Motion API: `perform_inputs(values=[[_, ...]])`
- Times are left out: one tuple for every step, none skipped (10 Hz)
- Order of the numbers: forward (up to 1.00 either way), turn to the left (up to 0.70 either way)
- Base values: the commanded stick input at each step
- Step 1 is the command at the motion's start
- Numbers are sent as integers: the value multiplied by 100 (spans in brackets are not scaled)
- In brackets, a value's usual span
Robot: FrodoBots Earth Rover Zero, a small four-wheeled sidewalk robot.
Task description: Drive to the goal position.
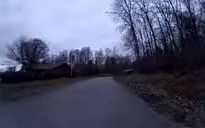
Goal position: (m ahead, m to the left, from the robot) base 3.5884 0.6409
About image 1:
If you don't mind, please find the dark grass verge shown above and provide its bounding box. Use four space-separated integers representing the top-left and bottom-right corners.
0 74 101 107

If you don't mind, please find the pale pole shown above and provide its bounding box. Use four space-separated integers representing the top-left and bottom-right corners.
69 53 74 78

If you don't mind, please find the distant bare tree line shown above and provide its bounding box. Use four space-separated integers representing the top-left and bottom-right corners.
48 46 135 76

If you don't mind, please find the grey asphalt road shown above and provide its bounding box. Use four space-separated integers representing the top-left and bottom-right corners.
0 76 188 128

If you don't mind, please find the dark hedge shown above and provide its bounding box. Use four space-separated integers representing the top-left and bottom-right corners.
0 70 34 84

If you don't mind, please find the leaf-strewn grass verge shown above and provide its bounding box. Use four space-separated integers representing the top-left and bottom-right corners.
112 68 205 128

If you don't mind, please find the row of tall bare trees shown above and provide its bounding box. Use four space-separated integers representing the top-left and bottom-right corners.
109 0 205 74

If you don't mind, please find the large bare tree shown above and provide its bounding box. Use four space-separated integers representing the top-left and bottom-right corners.
5 35 51 66

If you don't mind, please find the dark low building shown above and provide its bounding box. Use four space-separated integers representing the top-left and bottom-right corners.
20 62 73 80

